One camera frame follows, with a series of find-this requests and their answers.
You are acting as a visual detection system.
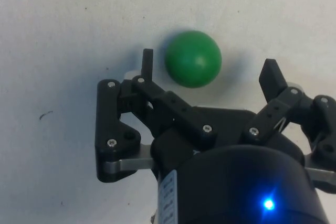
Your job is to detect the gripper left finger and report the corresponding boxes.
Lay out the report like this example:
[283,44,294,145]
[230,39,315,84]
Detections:
[95,48,219,184]

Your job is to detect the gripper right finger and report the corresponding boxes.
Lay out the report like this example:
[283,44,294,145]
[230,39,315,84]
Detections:
[241,58,336,196]

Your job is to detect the green ball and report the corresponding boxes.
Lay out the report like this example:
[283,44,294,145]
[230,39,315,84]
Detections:
[164,30,223,89]

